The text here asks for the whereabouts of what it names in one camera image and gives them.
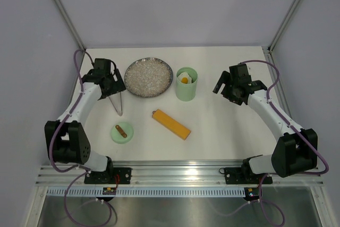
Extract aluminium front rail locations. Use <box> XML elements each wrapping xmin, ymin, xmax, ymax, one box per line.
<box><xmin>36</xmin><ymin>160</ymin><xmax>324</xmax><ymax>187</ymax></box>

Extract green round lid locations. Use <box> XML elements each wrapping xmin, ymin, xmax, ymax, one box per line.
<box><xmin>110</xmin><ymin>122</ymin><xmax>134</xmax><ymax>145</ymax></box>

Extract green cylindrical lunch container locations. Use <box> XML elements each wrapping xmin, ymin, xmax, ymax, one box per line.
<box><xmin>175</xmin><ymin>67</ymin><xmax>198</xmax><ymax>102</ymax></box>

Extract aluminium right frame rail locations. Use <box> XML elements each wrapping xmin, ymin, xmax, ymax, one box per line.
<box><xmin>261</xmin><ymin>46</ymin><xmax>277</xmax><ymax>82</ymax></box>

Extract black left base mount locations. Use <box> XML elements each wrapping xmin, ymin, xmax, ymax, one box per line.
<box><xmin>84</xmin><ymin>167</ymin><xmax>132</xmax><ymax>184</ymax></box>

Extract aluminium corner frame post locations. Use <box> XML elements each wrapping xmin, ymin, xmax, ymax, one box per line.
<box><xmin>267</xmin><ymin>0</ymin><xmax>303</xmax><ymax>54</ymax></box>

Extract aluminium left frame post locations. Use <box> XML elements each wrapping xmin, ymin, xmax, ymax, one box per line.
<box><xmin>52</xmin><ymin>0</ymin><xmax>86</xmax><ymax>50</ymax></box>

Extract metal food tongs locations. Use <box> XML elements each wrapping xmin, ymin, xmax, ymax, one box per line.
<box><xmin>108</xmin><ymin>93</ymin><xmax>123</xmax><ymax>116</ymax></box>

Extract toy fried egg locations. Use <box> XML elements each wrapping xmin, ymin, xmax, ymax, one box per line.
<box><xmin>177</xmin><ymin>72</ymin><xmax>192</xmax><ymax>84</ymax></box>

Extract yellow rectangular box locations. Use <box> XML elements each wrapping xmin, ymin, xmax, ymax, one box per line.
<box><xmin>152</xmin><ymin>109</ymin><xmax>191</xmax><ymax>140</ymax></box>

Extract white slotted cable duct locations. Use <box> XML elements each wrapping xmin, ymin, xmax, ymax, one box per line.
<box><xmin>47</xmin><ymin>187</ymin><xmax>245</xmax><ymax>198</ymax></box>

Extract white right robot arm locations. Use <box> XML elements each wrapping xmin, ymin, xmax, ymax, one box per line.
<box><xmin>213</xmin><ymin>62</ymin><xmax>318</xmax><ymax>182</ymax></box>

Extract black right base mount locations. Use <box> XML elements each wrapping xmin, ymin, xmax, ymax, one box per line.
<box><xmin>219</xmin><ymin>167</ymin><xmax>264</xmax><ymax>185</ymax></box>

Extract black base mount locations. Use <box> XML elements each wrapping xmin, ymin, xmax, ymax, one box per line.
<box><xmin>219</xmin><ymin>167</ymin><xmax>264</xmax><ymax>185</ymax></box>
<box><xmin>84</xmin><ymin>167</ymin><xmax>132</xmax><ymax>184</ymax></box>

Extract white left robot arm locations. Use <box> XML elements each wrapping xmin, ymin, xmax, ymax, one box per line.
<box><xmin>44</xmin><ymin>58</ymin><xmax>126</xmax><ymax>183</ymax></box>

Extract glittery round plate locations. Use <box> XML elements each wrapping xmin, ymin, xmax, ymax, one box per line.
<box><xmin>124</xmin><ymin>57</ymin><xmax>173</xmax><ymax>98</ymax></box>

